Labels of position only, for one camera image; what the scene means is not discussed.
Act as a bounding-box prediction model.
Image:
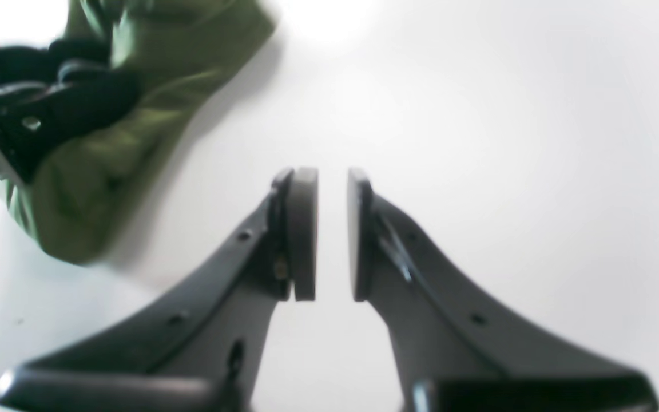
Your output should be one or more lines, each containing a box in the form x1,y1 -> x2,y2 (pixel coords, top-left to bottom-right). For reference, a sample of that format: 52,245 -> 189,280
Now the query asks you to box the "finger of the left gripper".
0,38 -> 112,85
0,70 -> 141,184

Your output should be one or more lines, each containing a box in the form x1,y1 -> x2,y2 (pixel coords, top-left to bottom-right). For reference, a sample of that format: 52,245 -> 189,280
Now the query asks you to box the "olive green T-shirt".
0,1 -> 275,264

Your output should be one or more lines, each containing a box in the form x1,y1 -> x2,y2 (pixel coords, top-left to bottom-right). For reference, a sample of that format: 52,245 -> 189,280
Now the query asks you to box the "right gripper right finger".
347,168 -> 659,411

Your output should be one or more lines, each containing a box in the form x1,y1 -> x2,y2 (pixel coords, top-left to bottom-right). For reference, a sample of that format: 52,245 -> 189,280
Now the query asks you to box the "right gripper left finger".
0,167 -> 319,411

